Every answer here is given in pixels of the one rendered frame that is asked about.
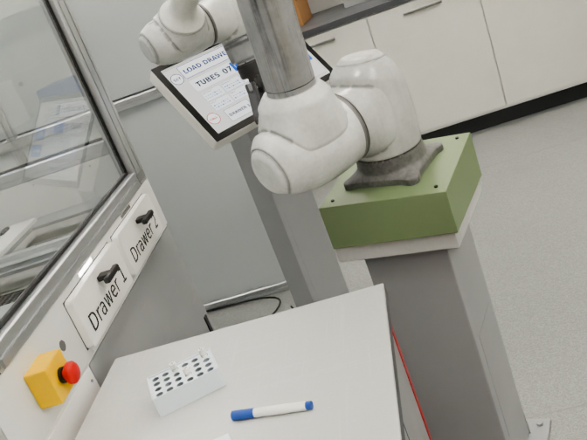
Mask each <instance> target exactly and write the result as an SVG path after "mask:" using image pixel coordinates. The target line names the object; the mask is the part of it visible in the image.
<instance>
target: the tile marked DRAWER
mask: <svg viewBox="0 0 587 440"><path fill-rule="evenodd" d="M223 112H224V113H225V114H226V115H227V116H228V117H229V118H230V119H231V120H232V121H235V120H238V119H239V118H241V117H243V116H245V115H247V114H249V113H250V112H252V108H251V104H250V101H249V100H248V99H244V100H241V101H240V102H239V103H237V104H235V105H233V106H231V107H228V108H226V109H225V110H224V111H223Z"/></svg>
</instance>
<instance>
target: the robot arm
mask: <svg viewBox="0 0 587 440"><path fill-rule="evenodd" d="M198 1H200V2H198ZM218 43H222V45H223V47H224V49H225V51H226V54H227V56H228V58H229V60H230V61H231V64H232V65H236V64H238V66H237V70H238V73H239V76H240V78H241V79H249V84H246V85H245V89H246V91H247V93H248V97H249V101H250V104H251V108H252V114H253V118H254V120H255V123H256V124H257V125H259V134H258V135H257V136H255V138H254V139H253V142H252V149H251V160H252V169H253V172H254V174H255V175H256V176H257V178H258V179H259V181H260V182H261V183H262V184H263V185H264V186H265V187H266V188H267V189H269V190H270V191H272V192H273V193H276V194H292V195H296V194H301V193H305V192H308V191H310V190H313V189H317V188H319V187H320V186H322V185H324V184H326V183H328V182H330V181H332V180H333V179H335V178H336V177H337V176H339V175H341V174H342V173H344V172H345V171H346V170H348V169H349V168H351V167H352V166H353V165H354V164H355V163H356V166H357V170H356V172H355V173H354V174H353V175H352V176H351V177H350V178H349V179H347V180H346V181H345V182H344V184H343V185H344V188H345V189H346V190H352V189H361V188H372V187H383V186H396V185H405V186H412V185H415V184H417V183H419V182H420V179H421V175H422V174H423V173H424V172H425V170H426V169H427V168H428V166H429V165H430V164H431V162H432V160H433V159H434V158H435V156H436V155H437V154H438V153H440V152H441V151H442V150H443V149H444V148H443V144H442V143H441V142H438V141H437V142H431V143H424V142H423V139H422V137H421V133H420V130H419V125H418V117H417V114H416V110H415V107H414V104H413V100H412V97H411V93H410V90H409V88H408V86H407V83H406V81H405V79H404V76H403V74H402V73H401V71H400V70H399V68H398V67H397V65H396V64H395V62H394V61H393V60H392V59H391V58H390V57H389V56H388V55H385V54H384V53H383V52H381V51H379V50H378V49H371V50H365V51H360V52H354V53H351V54H349V55H347V56H345V57H343V58H341V59H340V60H339V61H338V63H337V64H336V65H335V66H334V68H333V71H332V72H331V74H330V77H329V84H330V85H328V84H327V83H326V82H324V81H323V80H321V79H319V78H317V77H315V76H314V71H313V67H312V65H311V62H310V58H309V56H308V52H307V47H306V44H305V41H304V37H303V35H302V31H301V28H300V23H299V20H298V17H297V14H296V11H295V8H294V2H293V0H168V1H166V2H165V3H164V4H163V5H162V7H161V9H160V10H159V11H158V13H157V14H156V15H155V16H154V18H153V20H152V21H151V22H149V23H148V24H146V25H145V27H144V28H143V29H142V31H141V33H140V37H139V46H140V48H141V50H142V53H143V54H144V56H145V57H146V58H147V59H148V60H149V61H150V62H152V63H155V64H157V65H171V64H175V63H178V62H181V61H183V60H185V59H187V58H191V57H193V56H195V55H197V54H198V53H200V52H202V51H204V50H205V49H206V48H208V47H210V46H212V45H215V44H218Z"/></svg>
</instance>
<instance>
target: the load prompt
mask: <svg viewBox="0 0 587 440"><path fill-rule="evenodd" d="M227 59H229V58H228V56H227V54H226V51H225V49H224V47H223V46H221V47H219V48H217V49H215V50H213V51H211V52H208V53H206V54H204V55H202V56H200V57H198V58H195V59H193V60H191V61H189V62H187V63H185V64H183V65H180V66H178V67H176V69H177V70H178V71H179V72H180V73H181V74H182V75H183V76H184V77H185V78H186V79H188V78H190V77H193V76H195V75H197V74H199V73H200V72H203V71H205V70H207V69H209V68H211V67H213V66H214V65H218V64H220V63H222V62H224V61H226V60H227Z"/></svg>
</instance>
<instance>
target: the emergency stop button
mask: <svg viewBox="0 0 587 440"><path fill-rule="evenodd" d="M62 376H63V378H64V379H65V380H66V381H67V382H68V383H69V384H75V383H77V382H78V381H79V379H80V368H79V365H78V364H77V363H76V362H74V361H68V362H66V363H65V365H64V367H63V370H62Z"/></svg>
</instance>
